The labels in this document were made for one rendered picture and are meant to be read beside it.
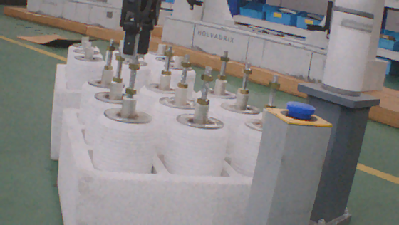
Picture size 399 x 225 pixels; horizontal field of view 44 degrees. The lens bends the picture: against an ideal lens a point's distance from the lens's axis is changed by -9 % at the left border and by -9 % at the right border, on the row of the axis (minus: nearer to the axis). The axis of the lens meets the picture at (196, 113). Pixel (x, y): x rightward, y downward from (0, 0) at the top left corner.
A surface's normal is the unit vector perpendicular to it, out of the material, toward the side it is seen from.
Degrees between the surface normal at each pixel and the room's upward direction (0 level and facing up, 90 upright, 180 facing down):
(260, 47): 90
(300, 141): 90
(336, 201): 90
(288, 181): 90
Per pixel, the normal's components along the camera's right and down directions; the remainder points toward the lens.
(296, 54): -0.69, 0.06
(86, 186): 0.30, 0.26
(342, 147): 0.01, 0.23
